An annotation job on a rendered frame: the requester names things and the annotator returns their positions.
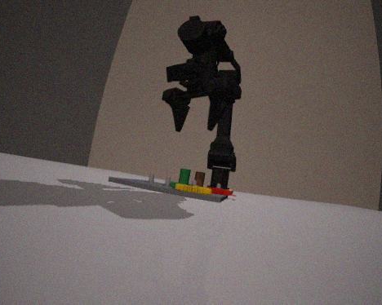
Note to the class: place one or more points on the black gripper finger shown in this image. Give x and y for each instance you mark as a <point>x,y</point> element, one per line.
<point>179,112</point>
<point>220,102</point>

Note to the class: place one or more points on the green gear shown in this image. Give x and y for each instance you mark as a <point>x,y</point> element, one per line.
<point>183,179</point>

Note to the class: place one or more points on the yellow gear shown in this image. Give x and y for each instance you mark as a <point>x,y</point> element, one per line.
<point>192,188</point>

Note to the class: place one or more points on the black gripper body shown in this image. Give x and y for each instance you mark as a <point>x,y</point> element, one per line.
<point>200,89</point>

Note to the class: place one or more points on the red gear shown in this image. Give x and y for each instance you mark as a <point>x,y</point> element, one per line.
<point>220,191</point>

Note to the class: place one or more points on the brown gear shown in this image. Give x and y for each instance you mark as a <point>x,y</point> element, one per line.
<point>199,177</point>

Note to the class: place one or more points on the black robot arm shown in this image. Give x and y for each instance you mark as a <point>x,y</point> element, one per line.
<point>205,41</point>

